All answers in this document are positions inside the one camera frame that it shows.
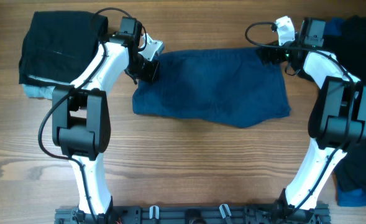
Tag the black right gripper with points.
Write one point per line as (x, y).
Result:
(266, 55)

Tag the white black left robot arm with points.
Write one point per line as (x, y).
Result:
(81, 124)

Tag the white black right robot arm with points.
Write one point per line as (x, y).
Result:
(338, 120)

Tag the folded light grey garment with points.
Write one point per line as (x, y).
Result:
(39, 92)

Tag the navy blue shorts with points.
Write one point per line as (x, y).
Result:
(228, 86)

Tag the folded dark green trousers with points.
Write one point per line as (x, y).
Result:
(59, 46)

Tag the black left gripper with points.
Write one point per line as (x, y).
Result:
(150, 74)

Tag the blue garment under pile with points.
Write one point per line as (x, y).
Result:
(346, 38)

